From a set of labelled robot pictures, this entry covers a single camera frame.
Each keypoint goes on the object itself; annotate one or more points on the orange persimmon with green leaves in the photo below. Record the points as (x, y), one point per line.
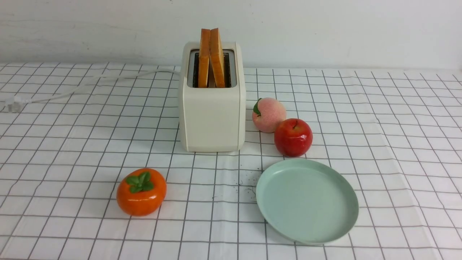
(141, 192)

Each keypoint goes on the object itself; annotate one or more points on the pink peach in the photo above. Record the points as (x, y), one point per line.
(267, 114)

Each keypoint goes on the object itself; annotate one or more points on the cream white toaster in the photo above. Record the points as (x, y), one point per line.
(212, 119)

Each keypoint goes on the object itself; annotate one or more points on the light green plate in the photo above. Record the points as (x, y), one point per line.
(307, 201)

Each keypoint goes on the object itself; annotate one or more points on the white checkered tablecloth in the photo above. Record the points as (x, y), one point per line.
(395, 135)

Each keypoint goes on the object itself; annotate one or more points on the toast slice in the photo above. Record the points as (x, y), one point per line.
(204, 55)
(217, 58)

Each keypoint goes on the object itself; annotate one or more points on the red apple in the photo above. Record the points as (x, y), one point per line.
(293, 137)

